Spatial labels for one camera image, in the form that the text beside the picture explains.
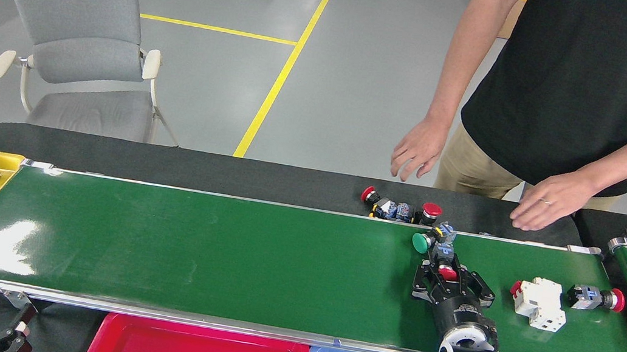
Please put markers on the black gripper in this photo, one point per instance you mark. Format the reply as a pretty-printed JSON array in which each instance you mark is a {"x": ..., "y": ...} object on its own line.
[{"x": 459, "y": 312}]

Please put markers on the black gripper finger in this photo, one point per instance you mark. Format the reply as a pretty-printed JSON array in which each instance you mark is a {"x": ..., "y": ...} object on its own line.
[{"x": 11, "y": 342}]

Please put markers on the green mushroom push button switch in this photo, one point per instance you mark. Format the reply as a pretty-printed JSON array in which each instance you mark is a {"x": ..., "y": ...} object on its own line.
[
  {"x": 420, "y": 243},
  {"x": 403, "y": 212}
]

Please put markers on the white switch block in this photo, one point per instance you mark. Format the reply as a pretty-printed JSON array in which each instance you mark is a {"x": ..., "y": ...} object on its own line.
[
  {"x": 536, "y": 293},
  {"x": 549, "y": 321}
]

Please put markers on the person's right forearm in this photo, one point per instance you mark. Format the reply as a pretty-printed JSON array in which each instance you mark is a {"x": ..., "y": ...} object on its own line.
[{"x": 454, "y": 79}]

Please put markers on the person's left hand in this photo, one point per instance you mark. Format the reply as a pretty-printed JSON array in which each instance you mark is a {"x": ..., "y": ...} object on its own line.
[{"x": 556, "y": 198}]

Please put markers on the person's right hand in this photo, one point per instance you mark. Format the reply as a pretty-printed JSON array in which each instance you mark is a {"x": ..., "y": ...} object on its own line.
[{"x": 419, "y": 145}]

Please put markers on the person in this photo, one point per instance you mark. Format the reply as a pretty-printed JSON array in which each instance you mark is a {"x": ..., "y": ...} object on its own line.
[{"x": 578, "y": 84}]

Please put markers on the grey padded armchair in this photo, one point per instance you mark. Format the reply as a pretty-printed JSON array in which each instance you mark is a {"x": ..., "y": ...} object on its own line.
[{"x": 83, "y": 21}]

